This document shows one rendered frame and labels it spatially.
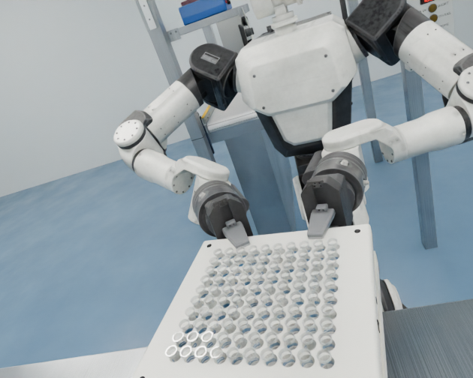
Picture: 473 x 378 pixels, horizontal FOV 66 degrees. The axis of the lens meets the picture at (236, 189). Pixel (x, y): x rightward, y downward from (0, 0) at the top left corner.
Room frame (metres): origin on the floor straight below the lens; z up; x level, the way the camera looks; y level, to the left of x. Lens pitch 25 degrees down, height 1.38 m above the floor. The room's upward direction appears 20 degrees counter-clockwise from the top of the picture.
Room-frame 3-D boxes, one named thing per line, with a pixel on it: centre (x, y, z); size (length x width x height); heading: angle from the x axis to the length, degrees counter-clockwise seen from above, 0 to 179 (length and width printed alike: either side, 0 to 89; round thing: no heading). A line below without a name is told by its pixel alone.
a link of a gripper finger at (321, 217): (0.41, -0.09, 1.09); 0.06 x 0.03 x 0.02; 148
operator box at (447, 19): (1.39, -0.89, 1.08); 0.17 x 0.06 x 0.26; 75
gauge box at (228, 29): (1.77, -0.24, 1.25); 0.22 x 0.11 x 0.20; 165
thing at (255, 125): (2.36, -0.26, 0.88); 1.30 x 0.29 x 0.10; 165
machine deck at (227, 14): (2.00, -0.15, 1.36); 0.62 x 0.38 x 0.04; 165
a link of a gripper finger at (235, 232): (0.46, 0.02, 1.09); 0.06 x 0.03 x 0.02; 8
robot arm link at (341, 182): (0.49, -0.14, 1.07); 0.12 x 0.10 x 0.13; 148
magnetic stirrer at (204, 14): (1.81, -0.16, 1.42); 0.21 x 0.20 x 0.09; 75
